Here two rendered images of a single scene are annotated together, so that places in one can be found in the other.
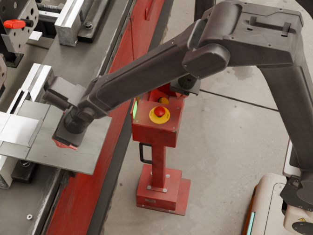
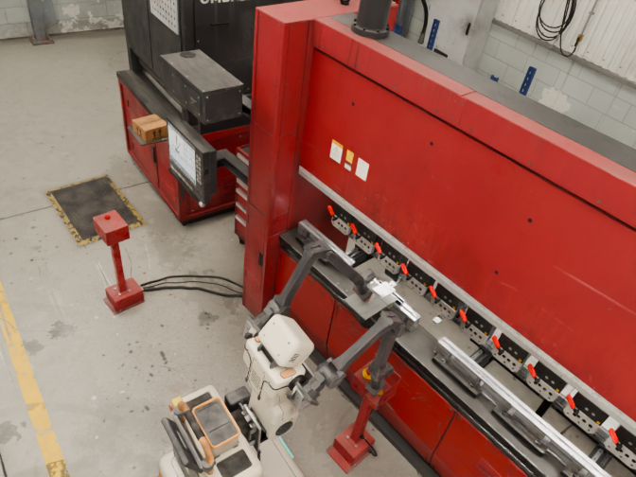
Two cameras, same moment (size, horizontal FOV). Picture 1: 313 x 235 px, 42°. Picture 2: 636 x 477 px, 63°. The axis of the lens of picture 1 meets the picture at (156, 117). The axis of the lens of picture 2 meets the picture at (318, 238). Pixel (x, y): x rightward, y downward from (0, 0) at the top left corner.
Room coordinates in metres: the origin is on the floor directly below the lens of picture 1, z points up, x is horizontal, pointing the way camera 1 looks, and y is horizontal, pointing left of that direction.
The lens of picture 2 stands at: (1.31, -1.74, 3.19)
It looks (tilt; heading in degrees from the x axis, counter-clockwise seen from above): 40 degrees down; 120
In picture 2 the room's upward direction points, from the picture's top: 9 degrees clockwise
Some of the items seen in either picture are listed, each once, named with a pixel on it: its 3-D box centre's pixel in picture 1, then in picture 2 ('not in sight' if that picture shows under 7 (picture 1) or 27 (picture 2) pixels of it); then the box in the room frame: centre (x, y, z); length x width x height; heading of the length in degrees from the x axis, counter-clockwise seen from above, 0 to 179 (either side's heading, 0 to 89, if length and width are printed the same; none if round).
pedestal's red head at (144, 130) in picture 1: (159, 108); (375, 381); (0.84, -0.01, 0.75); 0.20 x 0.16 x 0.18; 168
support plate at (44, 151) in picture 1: (56, 135); (370, 300); (0.58, 0.27, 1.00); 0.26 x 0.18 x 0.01; 77
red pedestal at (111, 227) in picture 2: not in sight; (117, 261); (-1.22, -0.15, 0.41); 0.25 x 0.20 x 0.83; 77
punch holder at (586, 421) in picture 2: not in sight; (589, 409); (1.75, 0.14, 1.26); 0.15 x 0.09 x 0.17; 167
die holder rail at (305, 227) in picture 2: not in sight; (325, 246); (0.08, 0.54, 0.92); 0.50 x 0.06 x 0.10; 167
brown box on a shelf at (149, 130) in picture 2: not in sight; (149, 126); (-1.68, 0.61, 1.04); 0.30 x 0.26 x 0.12; 161
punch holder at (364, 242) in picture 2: not in sight; (369, 236); (0.39, 0.47, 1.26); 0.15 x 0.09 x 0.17; 167
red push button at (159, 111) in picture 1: (159, 113); not in sight; (0.79, -0.01, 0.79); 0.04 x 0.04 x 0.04
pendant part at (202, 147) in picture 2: not in sight; (193, 158); (-0.70, 0.14, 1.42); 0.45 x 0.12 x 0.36; 163
